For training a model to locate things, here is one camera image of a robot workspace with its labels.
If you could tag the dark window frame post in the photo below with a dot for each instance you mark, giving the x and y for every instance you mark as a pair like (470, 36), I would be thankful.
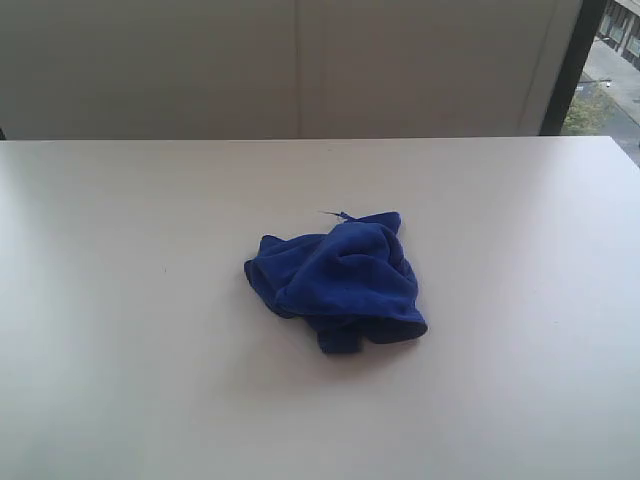
(579, 46)

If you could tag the blue terry towel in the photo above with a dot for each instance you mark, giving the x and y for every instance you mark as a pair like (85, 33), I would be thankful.
(350, 285)

